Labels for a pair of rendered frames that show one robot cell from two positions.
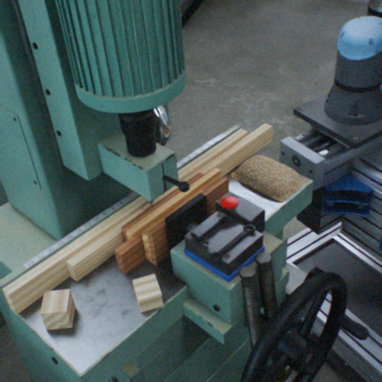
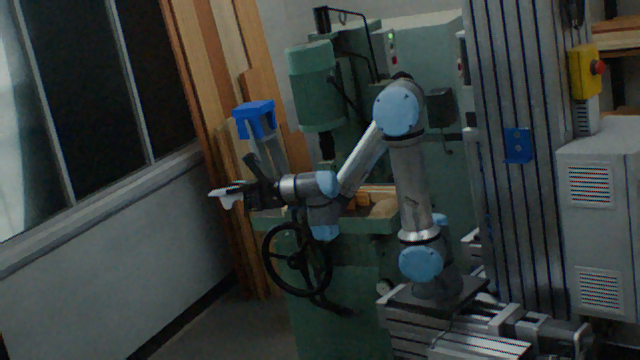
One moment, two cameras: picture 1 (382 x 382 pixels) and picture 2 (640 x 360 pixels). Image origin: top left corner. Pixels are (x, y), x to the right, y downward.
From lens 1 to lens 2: 279 cm
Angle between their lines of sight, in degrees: 69
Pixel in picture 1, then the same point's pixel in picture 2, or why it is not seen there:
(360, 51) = not seen: hidden behind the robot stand
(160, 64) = (305, 115)
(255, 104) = not seen: outside the picture
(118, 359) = (265, 224)
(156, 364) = (285, 247)
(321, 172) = (466, 250)
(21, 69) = not seen: hidden behind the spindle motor
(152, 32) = (303, 102)
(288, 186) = (374, 212)
